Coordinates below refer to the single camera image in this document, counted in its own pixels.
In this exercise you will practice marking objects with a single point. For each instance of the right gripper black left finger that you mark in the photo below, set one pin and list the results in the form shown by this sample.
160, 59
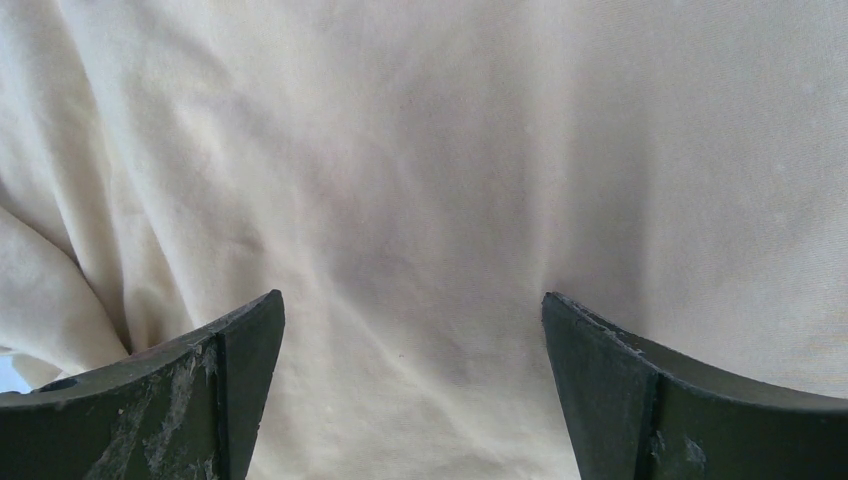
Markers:
189, 408

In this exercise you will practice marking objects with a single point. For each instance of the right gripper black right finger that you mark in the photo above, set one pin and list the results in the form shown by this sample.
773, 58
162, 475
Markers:
635, 409

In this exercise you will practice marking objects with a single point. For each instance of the beige t shirt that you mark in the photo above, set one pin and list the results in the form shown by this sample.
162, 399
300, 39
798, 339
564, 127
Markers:
414, 176

